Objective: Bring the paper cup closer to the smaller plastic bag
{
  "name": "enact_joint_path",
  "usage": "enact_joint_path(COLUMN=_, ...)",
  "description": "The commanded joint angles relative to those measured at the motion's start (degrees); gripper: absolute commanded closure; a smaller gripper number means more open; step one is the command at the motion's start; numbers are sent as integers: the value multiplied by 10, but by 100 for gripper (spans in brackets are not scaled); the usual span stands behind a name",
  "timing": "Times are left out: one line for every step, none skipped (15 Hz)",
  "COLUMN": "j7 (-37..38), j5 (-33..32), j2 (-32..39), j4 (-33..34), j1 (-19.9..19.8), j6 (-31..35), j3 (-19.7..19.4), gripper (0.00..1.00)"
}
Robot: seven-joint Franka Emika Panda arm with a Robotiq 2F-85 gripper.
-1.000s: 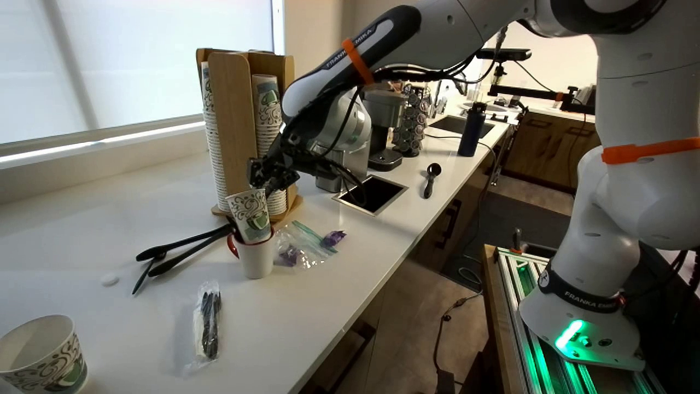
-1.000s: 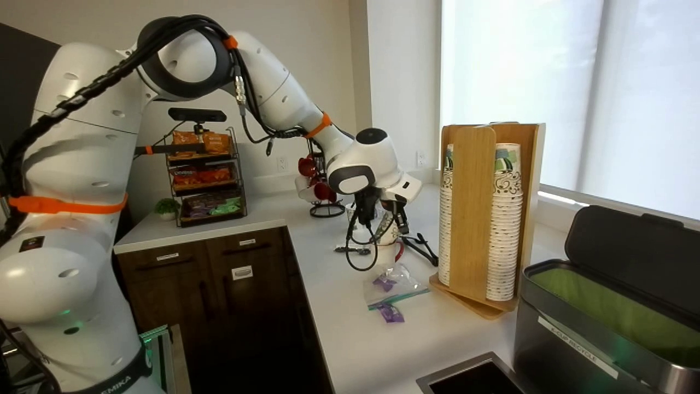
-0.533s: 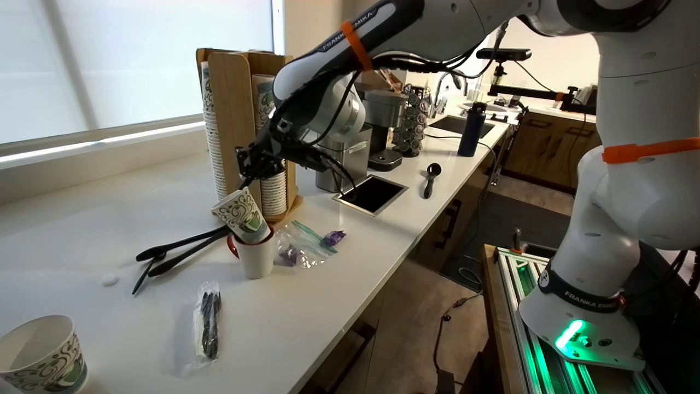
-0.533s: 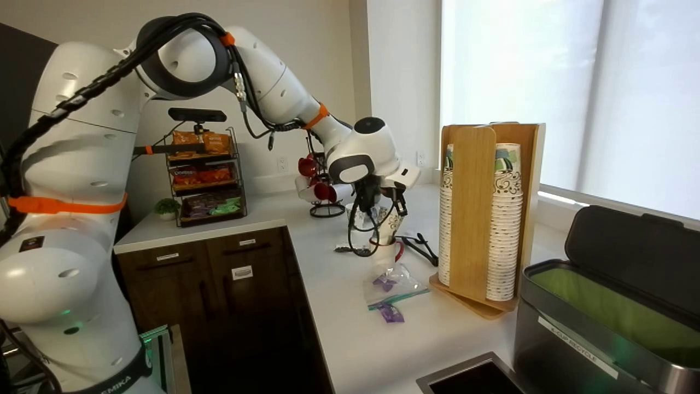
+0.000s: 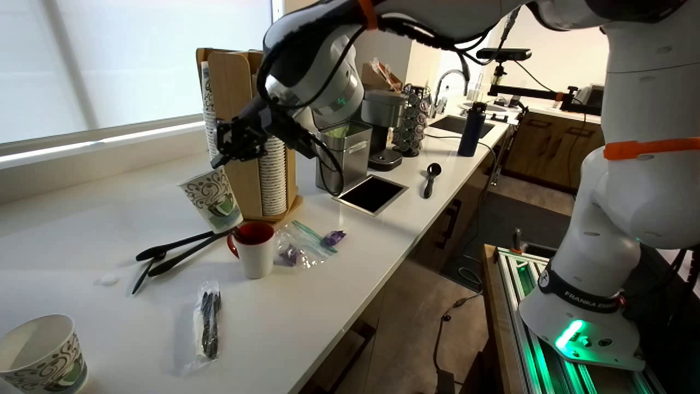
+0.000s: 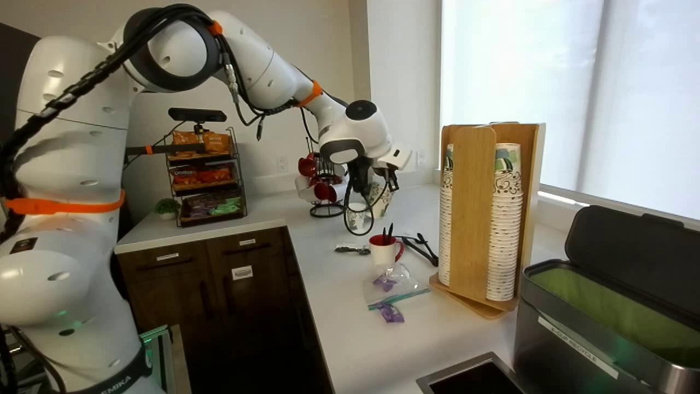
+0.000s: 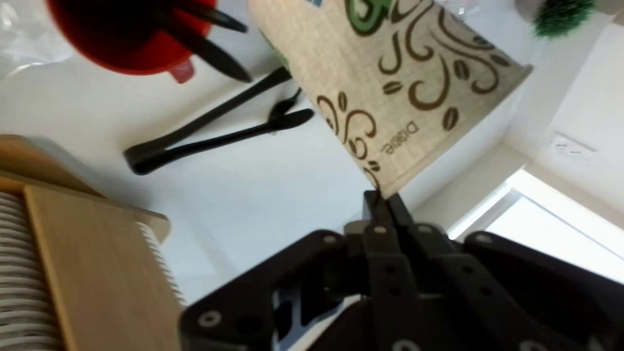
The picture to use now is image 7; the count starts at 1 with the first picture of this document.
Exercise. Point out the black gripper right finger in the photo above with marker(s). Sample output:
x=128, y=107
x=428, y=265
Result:
x=508, y=292

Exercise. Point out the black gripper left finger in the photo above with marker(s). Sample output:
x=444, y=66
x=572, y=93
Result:
x=313, y=284

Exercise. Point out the paper cup with coffee print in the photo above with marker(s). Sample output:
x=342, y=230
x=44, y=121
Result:
x=391, y=84

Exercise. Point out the stack of white cup lids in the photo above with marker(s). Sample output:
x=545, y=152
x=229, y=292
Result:
x=22, y=279

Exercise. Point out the black plastic fork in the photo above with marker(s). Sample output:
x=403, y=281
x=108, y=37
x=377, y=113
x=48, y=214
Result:
x=284, y=105

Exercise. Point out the black plastic tongs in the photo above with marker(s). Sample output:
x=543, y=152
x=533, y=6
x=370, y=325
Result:
x=196, y=138

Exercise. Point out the black plastic utensil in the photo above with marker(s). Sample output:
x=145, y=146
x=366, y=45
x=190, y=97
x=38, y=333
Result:
x=216, y=54
x=217, y=17

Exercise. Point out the green fuzzy object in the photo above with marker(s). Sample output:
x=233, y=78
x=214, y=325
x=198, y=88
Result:
x=563, y=13

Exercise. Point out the white mug with red inside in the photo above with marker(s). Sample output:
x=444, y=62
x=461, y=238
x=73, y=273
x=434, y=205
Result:
x=110, y=39

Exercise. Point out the white wall outlet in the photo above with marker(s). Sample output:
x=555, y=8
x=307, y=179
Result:
x=570, y=146

